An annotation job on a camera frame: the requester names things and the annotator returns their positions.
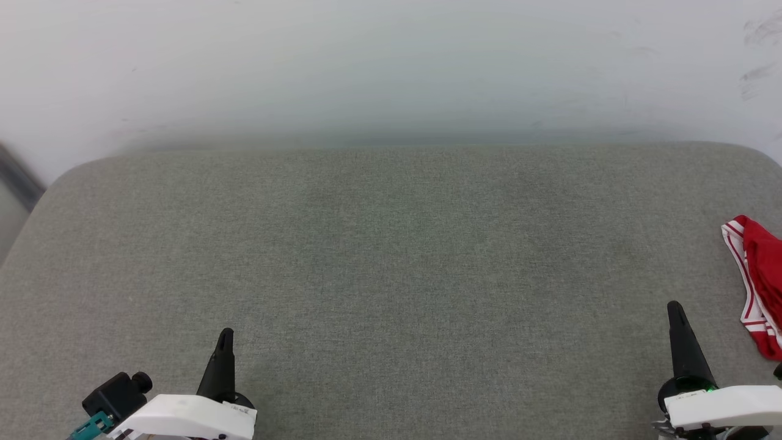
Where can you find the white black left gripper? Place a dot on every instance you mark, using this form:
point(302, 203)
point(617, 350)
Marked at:
point(183, 418)

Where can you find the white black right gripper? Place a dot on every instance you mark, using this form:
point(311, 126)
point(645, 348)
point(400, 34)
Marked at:
point(727, 406)

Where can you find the red white basketball jersey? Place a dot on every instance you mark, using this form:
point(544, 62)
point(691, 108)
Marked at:
point(767, 269)

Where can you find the dark grey skirting strip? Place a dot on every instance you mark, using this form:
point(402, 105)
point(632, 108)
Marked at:
point(18, 177)

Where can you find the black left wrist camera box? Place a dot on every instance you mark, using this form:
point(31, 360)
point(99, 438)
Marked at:
point(113, 394)

